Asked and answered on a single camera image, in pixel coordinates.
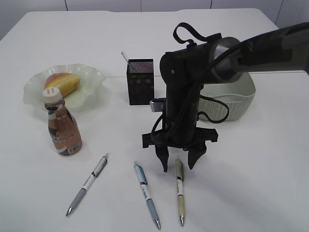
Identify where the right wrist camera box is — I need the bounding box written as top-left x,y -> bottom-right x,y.
149,98 -> 166,112

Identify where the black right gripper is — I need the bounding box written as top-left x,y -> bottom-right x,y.
142,127 -> 218,172

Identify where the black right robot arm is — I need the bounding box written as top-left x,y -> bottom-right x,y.
142,22 -> 309,171

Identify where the cream and beige pen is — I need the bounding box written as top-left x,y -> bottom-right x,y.
175,158 -> 185,226

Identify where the sugared bread roll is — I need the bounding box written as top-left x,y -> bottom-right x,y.
44,72 -> 81,97

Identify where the brown coffee drink bottle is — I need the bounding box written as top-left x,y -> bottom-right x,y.
42,87 -> 82,156

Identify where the blue and grey pen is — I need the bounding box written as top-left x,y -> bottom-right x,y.
134,161 -> 161,230

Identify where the white and grey pen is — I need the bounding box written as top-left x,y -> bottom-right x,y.
66,153 -> 109,217

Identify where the grey-green woven plastic basket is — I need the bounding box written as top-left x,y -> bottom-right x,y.
198,73 -> 256,121

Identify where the clear plastic ruler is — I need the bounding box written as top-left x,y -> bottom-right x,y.
121,50 -> 129,64

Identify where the pale green wavy glass plate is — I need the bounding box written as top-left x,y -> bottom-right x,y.
23,64 -> 106,112

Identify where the black mesh pen holder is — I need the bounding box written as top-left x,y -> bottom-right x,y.
126,59 -> 155,105

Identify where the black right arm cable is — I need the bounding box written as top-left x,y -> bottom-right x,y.
150,22 -> 254,145

